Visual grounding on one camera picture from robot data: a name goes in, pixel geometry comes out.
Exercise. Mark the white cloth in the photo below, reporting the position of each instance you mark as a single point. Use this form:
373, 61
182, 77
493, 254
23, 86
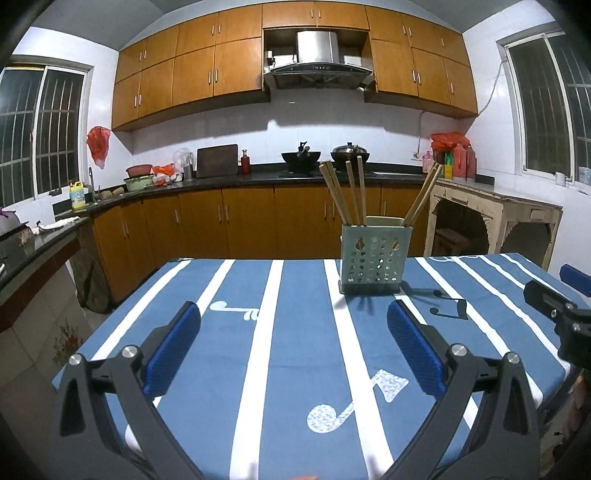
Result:
57, 223

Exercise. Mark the pale stone side table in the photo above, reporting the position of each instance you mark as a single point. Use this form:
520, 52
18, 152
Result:
503, 194

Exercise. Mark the yellow dish soap bottle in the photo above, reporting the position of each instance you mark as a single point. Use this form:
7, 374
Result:
78, 196

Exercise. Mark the pink bottle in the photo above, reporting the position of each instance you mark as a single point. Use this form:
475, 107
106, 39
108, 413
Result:
428, 162

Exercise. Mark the orange upper wall cabinets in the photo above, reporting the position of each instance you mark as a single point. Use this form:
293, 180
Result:
231, 60

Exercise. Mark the green enamel pot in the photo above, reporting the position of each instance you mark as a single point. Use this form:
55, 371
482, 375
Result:
138, 183

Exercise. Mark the white cup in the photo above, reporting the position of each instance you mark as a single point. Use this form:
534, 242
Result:
561, 179

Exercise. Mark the barred window with white frame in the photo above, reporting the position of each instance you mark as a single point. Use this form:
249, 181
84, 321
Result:
37, 129

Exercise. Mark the red basin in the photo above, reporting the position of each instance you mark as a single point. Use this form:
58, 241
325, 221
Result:
138, 170

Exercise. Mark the black pot with lid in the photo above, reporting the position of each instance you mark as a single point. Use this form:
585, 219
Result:
350, 157

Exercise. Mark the wooden chopstick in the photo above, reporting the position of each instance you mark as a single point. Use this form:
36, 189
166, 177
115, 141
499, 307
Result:
330, 194
363, 184
336, 184
421, 194
352, 189

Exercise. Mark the large window with white frame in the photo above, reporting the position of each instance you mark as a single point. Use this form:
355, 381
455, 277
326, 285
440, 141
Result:
549, 106

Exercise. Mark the blue white striped tablecloth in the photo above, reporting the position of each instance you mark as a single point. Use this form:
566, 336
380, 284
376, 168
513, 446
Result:
286, 346

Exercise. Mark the steel range hood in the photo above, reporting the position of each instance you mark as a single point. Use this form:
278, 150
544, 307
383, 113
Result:
318, 64

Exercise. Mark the metal faucet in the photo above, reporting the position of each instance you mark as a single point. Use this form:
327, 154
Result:
92, 184

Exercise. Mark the red bags and bottles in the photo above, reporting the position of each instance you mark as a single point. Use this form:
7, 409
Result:
455, 152

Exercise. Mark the dark wooden cutting board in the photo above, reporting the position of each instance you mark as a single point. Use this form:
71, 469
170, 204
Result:
217, 161

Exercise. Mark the orange lower kitchen cabinets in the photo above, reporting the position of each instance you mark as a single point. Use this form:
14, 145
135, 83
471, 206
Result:
249, 221

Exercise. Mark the black wok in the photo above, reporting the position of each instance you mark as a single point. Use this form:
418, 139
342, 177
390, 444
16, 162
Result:
301, 159

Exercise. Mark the green perforated utensil holder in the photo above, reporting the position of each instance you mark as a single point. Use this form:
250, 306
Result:
375, 265

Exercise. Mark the cardboard box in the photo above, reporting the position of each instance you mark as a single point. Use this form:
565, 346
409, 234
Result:
449, 242

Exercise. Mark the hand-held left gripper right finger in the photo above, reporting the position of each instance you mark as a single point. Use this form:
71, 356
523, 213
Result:
415, 350

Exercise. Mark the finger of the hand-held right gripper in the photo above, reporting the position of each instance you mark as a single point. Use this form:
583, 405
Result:
577, 279
547, 300

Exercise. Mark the red bottle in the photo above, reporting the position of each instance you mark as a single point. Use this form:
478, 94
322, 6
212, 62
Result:
245, 162

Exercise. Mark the dark kitchen countertop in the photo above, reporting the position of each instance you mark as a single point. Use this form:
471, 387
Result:
258, 178

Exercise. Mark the metal cup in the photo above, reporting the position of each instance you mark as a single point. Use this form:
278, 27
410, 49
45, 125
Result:
188, 172

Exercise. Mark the red plastic bag on wall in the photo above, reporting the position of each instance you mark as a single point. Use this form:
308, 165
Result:
99, 145

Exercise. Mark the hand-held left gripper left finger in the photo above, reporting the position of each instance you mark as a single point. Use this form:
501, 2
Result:
173, 350

